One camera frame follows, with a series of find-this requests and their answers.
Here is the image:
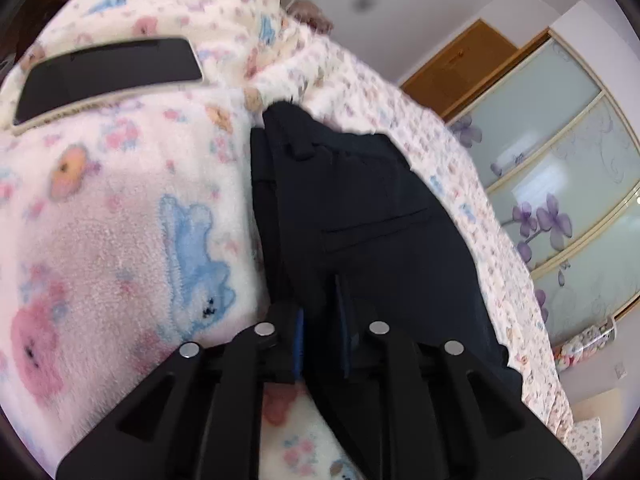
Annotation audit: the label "black pants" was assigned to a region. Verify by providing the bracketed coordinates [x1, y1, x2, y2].
[248, 100, 524, 480]

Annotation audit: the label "cartoon print pillow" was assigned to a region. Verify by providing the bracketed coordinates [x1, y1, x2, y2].
[567, 417, 603, 479]

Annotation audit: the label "clear tube of plush toys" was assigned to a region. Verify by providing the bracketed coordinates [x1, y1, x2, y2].
[553, 316, 617, 373]

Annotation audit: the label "cartoon print fleece blanket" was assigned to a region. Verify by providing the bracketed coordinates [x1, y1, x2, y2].
[1, 0, 352, 474]

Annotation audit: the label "frosted glass floral wardrobe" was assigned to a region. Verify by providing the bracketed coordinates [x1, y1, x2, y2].
[449, 35, 639, 342]

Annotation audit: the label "brown wooden door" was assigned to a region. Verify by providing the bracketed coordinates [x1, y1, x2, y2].
[401, 20, 518, 117]

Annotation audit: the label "small print bed sheet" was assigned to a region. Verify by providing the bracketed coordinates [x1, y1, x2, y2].
[250, 21, 574, 440]

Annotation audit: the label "white wall socket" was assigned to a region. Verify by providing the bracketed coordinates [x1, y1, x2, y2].
[614, 362, 627, 380]

